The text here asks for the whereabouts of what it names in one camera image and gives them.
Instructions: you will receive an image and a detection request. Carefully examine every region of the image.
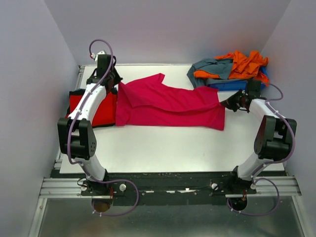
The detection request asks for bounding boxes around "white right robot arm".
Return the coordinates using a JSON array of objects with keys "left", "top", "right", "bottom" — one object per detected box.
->
[{"left": 221, "top": 79, "right": 297, "bottom": 194}]

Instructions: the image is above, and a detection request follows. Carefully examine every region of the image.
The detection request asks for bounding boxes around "crimson pink t-shirt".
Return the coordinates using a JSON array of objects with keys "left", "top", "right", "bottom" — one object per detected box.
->
[{"left": 116, "top": 74, "right": 225, "bottom": 131}]

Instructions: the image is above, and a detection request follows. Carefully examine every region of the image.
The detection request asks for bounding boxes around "orange t-shirt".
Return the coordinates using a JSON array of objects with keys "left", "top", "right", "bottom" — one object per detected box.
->
[{"left": 194, "top": 50, "right": 270, "bottom": 86}]

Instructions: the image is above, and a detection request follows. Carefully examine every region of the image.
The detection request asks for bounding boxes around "grey-blue t-shirt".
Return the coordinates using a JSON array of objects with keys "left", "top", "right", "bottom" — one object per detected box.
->
[{"left": 187, "top": 58, "right": 257, "bottom": 88}]

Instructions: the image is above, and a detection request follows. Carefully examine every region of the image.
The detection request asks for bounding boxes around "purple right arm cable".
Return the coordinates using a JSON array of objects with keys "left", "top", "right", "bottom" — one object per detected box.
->
[{"left": 226, "top": 82, "right": 296, "bottom": 216}]

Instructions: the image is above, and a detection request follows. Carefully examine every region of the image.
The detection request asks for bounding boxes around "aluminium extrusion rail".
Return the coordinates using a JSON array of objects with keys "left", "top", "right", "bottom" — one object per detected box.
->
[{"left": 39, "top": 176, "right": 302, "bottom": 199}]

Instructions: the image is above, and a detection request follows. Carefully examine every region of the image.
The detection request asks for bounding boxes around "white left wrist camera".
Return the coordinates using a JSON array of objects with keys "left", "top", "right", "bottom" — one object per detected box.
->
[{"left": 90, "top": 50, "right": 106, "bottom": 61}]

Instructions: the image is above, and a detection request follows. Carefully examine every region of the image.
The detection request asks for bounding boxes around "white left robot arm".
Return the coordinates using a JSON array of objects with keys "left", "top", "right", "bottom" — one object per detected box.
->
[{"left": 57, "top": 54, "right": 122, "bottom": 195}]

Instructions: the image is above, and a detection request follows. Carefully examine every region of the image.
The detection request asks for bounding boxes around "blue plastic bin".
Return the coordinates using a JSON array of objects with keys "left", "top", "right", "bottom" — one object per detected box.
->
[{"left": 207, "top": 66, "right": 270, "bottom": 92}]

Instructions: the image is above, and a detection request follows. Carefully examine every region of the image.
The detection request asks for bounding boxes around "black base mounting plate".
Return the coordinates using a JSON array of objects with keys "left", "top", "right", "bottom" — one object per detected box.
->
[{"left": 80, "top": 171, "right": 256, "bottom": 206}]

